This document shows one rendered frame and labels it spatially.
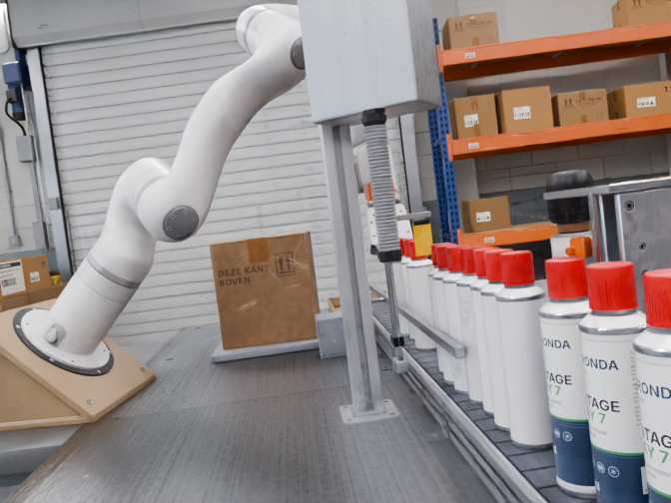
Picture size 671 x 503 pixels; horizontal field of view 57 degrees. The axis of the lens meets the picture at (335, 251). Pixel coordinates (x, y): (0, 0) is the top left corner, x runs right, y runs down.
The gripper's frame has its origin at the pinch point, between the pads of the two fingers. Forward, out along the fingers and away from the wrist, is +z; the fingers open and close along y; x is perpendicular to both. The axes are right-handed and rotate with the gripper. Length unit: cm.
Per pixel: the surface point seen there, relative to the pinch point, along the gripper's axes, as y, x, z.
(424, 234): -1.5, -43.1, 6.4
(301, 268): -22.2, 7.7, -5.0
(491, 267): -2, -73, 21
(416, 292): -2.1, -29.8, 13.3
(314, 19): -16, -66, -21
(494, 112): 140, 263, -178
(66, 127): -202, 339, -254
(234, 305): -39.9, 11.4, 1.1
